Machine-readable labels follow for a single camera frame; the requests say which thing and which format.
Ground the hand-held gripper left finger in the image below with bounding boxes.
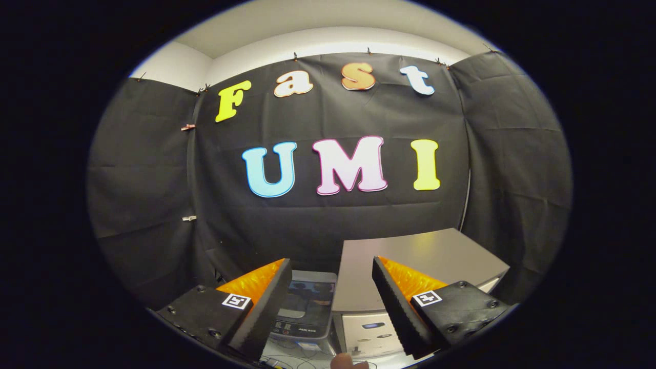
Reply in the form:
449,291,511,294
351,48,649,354
148,259,293,362

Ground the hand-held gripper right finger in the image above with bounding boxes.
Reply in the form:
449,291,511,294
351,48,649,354
372,256,517,360

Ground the grey top-load washing machine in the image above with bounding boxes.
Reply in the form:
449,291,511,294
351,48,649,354
266,270,340,354

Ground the grey metal cabinet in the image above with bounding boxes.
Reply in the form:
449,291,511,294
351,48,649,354
331,228,511,359

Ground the black backdrop cloth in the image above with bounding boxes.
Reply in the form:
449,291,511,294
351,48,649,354
86,49,573,313

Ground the white cable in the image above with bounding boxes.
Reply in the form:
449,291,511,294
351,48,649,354
262,354,334,369

